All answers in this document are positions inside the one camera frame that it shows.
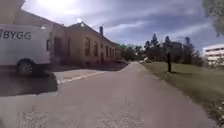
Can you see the grey asphalt path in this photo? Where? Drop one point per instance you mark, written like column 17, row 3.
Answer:
column 116, row 96

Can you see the brick building with chimney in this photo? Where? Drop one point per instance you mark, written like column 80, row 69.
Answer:
column 83, row 46

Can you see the pale kerb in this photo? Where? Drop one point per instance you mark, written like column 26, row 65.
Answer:
column 80, row 77

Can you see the row of trees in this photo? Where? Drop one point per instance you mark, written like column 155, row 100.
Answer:
column 155, row 51

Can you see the small dark tree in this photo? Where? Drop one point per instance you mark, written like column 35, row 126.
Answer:
column 168, row 55

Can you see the grass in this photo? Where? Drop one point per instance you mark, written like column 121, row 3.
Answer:
column 190, row 80

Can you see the white box van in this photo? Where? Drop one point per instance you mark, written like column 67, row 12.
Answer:
column 23, row 45

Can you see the white building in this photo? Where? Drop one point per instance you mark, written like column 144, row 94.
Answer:
column 215, row 53

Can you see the green tree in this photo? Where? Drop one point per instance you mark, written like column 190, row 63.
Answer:
column 216, row 13

